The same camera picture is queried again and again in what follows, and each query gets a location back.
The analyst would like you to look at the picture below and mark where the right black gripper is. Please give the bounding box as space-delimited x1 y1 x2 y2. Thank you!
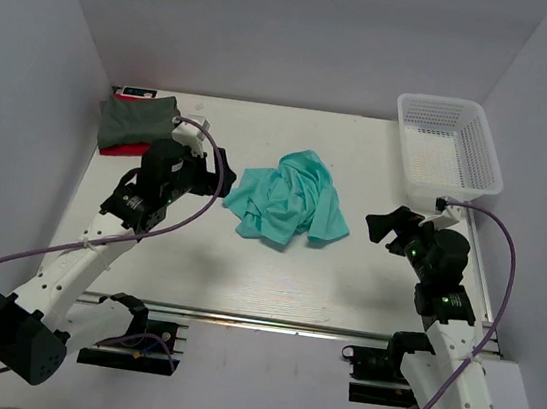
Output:
359 201 448 284

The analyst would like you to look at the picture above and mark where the teal t-shirt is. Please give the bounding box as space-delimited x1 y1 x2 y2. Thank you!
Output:
222 150 351 251

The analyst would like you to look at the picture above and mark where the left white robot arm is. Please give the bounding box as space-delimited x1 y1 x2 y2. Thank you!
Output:
0 139 236 386

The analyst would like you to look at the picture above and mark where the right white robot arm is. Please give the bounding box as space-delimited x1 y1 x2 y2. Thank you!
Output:
365 206 496 409

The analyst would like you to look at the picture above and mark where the folded red t-shirt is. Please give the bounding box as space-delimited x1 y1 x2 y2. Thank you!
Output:
99 143 149 157

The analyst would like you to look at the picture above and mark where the white plastic mesh basket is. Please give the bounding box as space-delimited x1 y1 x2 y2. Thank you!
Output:
397 93 503 212

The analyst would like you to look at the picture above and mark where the folded grey t-shirt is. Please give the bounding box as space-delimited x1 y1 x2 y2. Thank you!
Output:
97 95 180 150

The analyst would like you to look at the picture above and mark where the blue white card box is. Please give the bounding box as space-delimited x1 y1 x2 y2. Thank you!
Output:
119 86 157 99

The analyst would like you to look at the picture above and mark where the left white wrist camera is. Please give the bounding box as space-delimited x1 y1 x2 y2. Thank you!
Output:
171 116 206 158

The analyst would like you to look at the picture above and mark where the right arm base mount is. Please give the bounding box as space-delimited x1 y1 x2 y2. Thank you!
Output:
341 328 458 409

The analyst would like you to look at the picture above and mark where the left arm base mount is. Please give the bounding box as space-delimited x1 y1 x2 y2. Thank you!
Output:
76 293 188 377

